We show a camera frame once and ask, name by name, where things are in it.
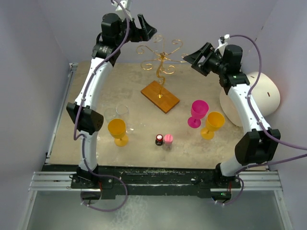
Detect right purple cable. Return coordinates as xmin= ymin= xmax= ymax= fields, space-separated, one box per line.
xmin=229 ymin=35 xmax=307 ymax=172

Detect dark red capped bottle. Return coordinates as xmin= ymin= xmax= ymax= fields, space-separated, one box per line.
xmin=155 ymin=134 xmax=164 ymax=146

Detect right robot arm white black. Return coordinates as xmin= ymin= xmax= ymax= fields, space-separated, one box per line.
xmin=183 ymin=43 xmax=281 ymax=187

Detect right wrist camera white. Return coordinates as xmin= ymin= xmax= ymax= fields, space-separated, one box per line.
xmin=215 ymin=34 xmax=230 ymax=53

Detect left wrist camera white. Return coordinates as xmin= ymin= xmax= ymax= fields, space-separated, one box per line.
xmin=112 ymin=0 xmax=132 ymax=20

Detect pink capped shaker bottle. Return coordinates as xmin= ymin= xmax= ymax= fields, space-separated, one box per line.
xmin=163 ymin=134 xmax=173 ymax=151

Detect clear wine glass front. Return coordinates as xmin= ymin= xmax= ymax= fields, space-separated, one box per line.
xmin=104 ymin=108 xmax=118 ymax=123

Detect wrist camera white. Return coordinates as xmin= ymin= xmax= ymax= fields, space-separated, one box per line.
xmin=215 ymin=34 xmax=230 ymax=53
xmin=112 ymin=0 xmax=132 ymax=20

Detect white cylindrical container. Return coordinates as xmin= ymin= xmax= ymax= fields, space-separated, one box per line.
xmin=219 ymin=73 xmax=281 ymax=127

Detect gold wire wine glass rack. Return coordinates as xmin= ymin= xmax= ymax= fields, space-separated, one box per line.
xmin=136 ymin=39 xmax=186 ymax=114

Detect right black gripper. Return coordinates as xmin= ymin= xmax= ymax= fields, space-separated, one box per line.
xmin=184 ymin=42 xmax=227 ymax=76

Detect clear wine glass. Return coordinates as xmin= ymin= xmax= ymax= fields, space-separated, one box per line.
xmin=152 ymin=33 xmax=165 ymax=53
xmin=116 ymin=104 xmax=134 ymax=134
xmin=104 ymin=108 xmax=118 ymax=123

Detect yellow wine glass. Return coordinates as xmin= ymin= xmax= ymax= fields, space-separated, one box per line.
xmin=107 ymin=118 xmax=129 ymax=147
xmin=201 ymin=111 xmax=225 ymax=140

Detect pink wine glass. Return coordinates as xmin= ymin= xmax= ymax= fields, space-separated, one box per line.
xmin=188 ymin=100 xmax=209 ymax=128

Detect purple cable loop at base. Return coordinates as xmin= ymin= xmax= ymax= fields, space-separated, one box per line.
xmin=80 ymin=176 xmax=129 ymax=213

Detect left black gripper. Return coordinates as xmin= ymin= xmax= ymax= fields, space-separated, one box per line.
xmin=115 ymin=14 xmax=156 ymax=47

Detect black base frame bar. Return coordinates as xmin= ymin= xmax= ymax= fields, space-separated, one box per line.
xmin=42 ymin=164 xmax=241 ymax=199

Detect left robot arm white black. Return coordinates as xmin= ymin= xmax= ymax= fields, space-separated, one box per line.
xmin=66 ymin=13 xmax=157 ymax=188

